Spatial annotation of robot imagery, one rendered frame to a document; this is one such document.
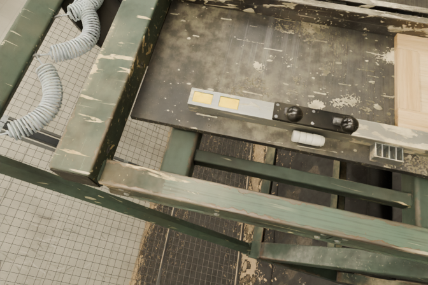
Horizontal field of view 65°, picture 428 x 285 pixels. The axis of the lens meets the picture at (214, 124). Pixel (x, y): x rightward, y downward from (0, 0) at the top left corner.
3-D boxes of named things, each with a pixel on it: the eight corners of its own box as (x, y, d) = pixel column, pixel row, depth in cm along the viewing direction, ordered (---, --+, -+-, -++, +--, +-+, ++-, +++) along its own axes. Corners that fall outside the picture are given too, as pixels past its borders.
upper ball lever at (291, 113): (294, 121, 85) (302, 125, 72) (279, 118, 85) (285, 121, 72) (297, 106, 85) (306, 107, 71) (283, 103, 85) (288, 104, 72)
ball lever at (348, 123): (342, 130, 84) (359, 135, 71) (327, 127, 84) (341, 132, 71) (345, 115, 84) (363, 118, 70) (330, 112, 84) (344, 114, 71)
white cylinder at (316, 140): (290, 142, 86) (321, 149, 85) (292, 138, 83) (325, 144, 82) (292, 132, 87) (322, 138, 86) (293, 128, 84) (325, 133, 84)
